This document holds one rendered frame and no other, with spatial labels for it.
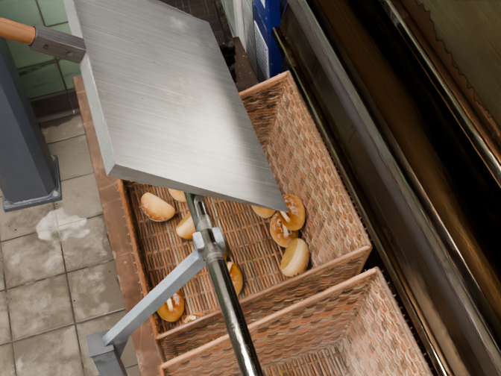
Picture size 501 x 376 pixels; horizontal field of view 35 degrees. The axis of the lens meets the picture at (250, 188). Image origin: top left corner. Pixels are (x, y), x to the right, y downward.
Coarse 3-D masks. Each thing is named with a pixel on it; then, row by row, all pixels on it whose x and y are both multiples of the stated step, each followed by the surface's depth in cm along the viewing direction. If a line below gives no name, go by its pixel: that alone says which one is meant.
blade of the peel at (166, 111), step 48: (96, 0) 153; (144, 0) 164; (96, 48) 141; (144, 48) 151; (192, 48) 162; (96, 96) 128; (144, 96) 140; (192, 96) 149; (144, 144) 130; (192, 144) 138; (240, 144) 147; (192, 192) 129; (240, 192) 136
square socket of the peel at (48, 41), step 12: (36, 24) 130; (36, 36) 129; (48, 36) 130; (60, 36) 132; (72, 36) 134; (36, 48) 130; (48, 48) 131; (60, 48) 132; (72, 48) 132; (84, 48) 133; (72, 60) 134
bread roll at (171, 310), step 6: (174, 294) 180; (180, 294) 182; (168, 300) 179; (174, 300) 179; (180, 300) 181; (162, 306) 179; (168, 306) 179; (174, 306) 179; (180, 306) 180; (162, 312) 179; (168, 312) 178; (174, 312) 179; (180, 312) 180; (162, 318) 180; (168, 318) 179; (174, 318) 179
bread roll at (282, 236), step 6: (276, 216) 192; (276, 222) 191; (270, 228) 193; (276, 228) 190; (282, 228) 189; (276, 234) 190; (282, 234) 189; (288, 234) 189; (294, 234) 190; (276, 240) 191; (282, 240) 190; (288, 240) 189; (282, 246) 192
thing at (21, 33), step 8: (0, 24) 125; (8, 24) 126; (16, 24) 127; (0, 32) 126; (8, 32) 126; (16, 32) 127; (24, 32) 128; (32, 32) 129; (16, 40) 128; (24, 40) 128; (32, 40) 129
